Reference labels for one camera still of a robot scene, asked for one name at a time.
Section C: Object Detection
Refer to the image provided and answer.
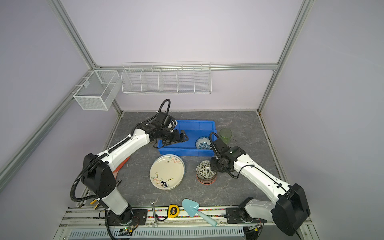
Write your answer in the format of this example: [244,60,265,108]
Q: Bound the blue floral bowl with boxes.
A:
[195,136,212,150]

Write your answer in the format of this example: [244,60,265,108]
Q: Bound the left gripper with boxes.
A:
[160,128,189,146]

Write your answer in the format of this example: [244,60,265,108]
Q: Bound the floral cream plate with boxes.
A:
[149,154,186,191]

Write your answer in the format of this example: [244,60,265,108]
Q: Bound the white wire shelf basket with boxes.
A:
[121,62,212,95]

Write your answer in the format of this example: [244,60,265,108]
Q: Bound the green glass cup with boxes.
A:
[219,128,233,145]

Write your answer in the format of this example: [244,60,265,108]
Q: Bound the red striped bowl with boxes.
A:
[197,177,217,185]

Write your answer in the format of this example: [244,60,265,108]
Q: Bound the orange work glove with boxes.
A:
[113,157,131,173]

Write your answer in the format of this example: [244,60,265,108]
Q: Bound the white mesh box basket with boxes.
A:
[74,70,121,111]

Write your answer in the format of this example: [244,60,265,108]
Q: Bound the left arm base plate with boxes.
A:
[106,209,148,226]

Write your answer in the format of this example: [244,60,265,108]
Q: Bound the yellow handled pliers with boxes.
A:
[90,199,100,210]

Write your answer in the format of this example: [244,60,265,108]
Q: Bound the blue plastic bin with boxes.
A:
[158,120,217,157]

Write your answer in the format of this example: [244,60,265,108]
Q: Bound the black white leaf bowl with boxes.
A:
[196,161,217,181]

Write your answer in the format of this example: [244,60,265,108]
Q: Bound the white vent grille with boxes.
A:
[67,227,245,240]

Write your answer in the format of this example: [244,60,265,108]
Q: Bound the teal garden trowel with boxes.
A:
[182,199,217,227]

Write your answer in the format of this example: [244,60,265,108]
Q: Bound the silver wrench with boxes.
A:
[150,199,158,228]

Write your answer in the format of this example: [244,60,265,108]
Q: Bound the yellow tape measure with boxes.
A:
[167,205,180,219]

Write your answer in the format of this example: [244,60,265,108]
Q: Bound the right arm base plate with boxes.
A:
[224,207,268,224]

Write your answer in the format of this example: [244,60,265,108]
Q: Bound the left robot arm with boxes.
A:
[70,111,189,225]

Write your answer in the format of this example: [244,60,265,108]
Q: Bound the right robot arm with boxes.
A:
[209,133,311,236]

